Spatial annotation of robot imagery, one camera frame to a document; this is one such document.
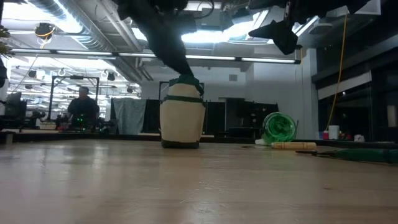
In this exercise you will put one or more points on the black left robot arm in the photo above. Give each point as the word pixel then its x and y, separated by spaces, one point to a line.
pixel 133 6

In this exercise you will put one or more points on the black cabinet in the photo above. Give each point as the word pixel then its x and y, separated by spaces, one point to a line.
pixel 242 116

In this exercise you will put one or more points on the white paper roll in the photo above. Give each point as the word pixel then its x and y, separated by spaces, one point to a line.
pixel 334 132

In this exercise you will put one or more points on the grey hanging cloth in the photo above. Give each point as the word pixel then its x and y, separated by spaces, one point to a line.
pixel 129 115

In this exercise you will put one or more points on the small white object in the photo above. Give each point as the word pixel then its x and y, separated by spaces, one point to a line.
pixel 359 138

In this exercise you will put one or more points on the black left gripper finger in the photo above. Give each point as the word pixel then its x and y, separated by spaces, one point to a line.
pixel 172 53

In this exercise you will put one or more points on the red cup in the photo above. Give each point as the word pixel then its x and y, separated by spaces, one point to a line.
pixel 325 135

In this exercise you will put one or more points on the standing person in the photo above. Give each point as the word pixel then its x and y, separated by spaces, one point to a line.
pixel 83 109

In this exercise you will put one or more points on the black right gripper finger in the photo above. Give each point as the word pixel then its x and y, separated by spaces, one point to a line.
pixel 280 34

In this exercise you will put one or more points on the long ceiling strip lamp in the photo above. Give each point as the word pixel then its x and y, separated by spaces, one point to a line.
pixel 267 60

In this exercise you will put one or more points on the black aluminium table frame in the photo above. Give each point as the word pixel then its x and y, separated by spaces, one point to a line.
pixel 93 136

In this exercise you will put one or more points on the cream and green gardening bag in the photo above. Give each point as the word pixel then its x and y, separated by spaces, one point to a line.
pixel 182 118

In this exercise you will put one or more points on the black office chair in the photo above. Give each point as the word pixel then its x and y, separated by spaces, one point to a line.
pixel 15 109

